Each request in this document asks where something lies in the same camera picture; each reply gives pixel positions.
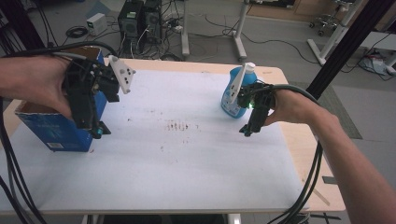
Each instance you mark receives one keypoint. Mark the grey tape strip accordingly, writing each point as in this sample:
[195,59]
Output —
[329,180]

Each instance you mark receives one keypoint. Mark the person's right hand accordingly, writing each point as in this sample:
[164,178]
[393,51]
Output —
[292,107]

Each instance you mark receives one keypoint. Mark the black metal post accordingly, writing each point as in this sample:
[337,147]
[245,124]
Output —
[348,43]

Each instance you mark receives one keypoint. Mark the white power strip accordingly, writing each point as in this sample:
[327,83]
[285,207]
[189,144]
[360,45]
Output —
[178,28]

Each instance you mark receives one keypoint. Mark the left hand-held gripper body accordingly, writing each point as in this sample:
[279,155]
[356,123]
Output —
[81,93]

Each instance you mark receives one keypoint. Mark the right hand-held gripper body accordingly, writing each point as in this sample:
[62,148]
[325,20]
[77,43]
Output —
[261,99]

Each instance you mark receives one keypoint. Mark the white box device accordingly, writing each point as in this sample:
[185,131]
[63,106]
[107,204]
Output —
[96,23]

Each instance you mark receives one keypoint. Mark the blue cardboard box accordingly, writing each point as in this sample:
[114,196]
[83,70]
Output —
[59,132]

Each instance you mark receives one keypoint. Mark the thin wooden stick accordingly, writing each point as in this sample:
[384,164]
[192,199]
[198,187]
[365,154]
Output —
[320,196]

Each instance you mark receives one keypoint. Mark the black computer tower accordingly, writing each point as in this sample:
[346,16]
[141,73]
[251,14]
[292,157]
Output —
[130,20]
[152,23]

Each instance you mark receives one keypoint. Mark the office chair base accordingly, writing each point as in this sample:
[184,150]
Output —
[325,23]

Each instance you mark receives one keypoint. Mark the white table mat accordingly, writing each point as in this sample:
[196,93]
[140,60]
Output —
[186,161]

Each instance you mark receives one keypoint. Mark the white stand frame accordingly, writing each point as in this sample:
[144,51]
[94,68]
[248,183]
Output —
[334,35]

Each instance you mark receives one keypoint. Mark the blue bottle with white cap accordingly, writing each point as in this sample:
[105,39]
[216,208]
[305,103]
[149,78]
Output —
[229,107]

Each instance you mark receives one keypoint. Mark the person's left hand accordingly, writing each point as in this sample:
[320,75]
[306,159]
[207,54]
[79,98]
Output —
[34,79]

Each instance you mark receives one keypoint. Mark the white desk leg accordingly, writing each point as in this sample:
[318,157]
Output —
[185,31]
[239,37]

